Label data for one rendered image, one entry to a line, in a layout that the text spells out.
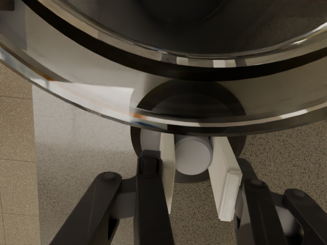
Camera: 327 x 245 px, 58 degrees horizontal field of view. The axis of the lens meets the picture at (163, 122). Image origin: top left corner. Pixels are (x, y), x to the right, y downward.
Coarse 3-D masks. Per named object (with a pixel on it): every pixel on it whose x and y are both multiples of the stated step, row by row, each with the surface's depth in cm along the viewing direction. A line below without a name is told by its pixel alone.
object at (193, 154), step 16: (144, 144) 22; (176, 144) 19; (192, 144) 19; (208, 144) 19; (240, 144) 23; (176, 160) 19; (192, 160) 19; (208, 160) 19; (176, 176) 23; (192, 176) 23; (208, 176) 23
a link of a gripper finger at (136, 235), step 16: (144, 160) 14; (160, 160) 14; (144, 176) 14; (160, 176) 14; (144, 192) 13; (160, 192) 13; (144, 208) 12; (160, 208) 12; (144, 224) 11; (160, 224) 11; (144, 240) 10; (160, 240) 10
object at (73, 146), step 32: (64, 128) 29; (96, 128) 29; (128, 128) 29; (320, 128) 29; (64, 160) 31; (96, 160) 31; (128, 160) 30; (256, 160) 30; (288, 160) 30; (320, 160) 30; (64, 192) 32; (192, 192) 32; (320, 192) 31; (128, 224) 33; (192, 224) 33; (224, 224) 33
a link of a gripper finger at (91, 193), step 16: (96, 176) 14; (112, 176) 13; (96, 192) 12; (112, 192) 12; (80, 208) 11; (96, 208) 11; (64, 224) 10; (80, 224) 10; (96, 224) 11; (112, 224) 14; (64, 240) 10; (80, 240) 10; (96, 240) 11
